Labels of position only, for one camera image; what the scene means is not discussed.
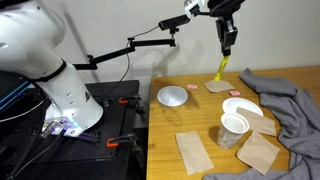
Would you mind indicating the grey sweatshirt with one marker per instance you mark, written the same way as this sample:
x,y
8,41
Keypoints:
x,y
300,133

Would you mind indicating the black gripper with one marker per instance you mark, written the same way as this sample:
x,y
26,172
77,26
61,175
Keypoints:
x,y
227,34

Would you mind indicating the yellow sharpie marker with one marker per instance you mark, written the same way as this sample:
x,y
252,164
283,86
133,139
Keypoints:
x,y
221,68

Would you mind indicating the white paper cup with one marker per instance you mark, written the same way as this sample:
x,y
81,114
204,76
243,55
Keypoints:
x,y
233,127

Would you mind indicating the orange black clamp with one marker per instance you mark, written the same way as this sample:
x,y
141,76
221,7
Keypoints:
x,y
114,142
129,99

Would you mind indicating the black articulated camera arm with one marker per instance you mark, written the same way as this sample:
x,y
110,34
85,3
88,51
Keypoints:
x,y
131,47

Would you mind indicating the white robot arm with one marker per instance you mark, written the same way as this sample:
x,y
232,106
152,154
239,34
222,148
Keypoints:
x,y
29,34

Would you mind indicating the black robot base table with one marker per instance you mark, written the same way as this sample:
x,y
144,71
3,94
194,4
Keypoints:
x,y
85,157

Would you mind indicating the black camera on stand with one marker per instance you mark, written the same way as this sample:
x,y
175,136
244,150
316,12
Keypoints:
x,y
174,22

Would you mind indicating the brown paper napkin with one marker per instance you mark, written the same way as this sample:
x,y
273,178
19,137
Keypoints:
x,y
257,122
194,155
218,86
258,153

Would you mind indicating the white round plate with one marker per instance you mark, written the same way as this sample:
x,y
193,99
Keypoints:
x,y
172,96
231,105

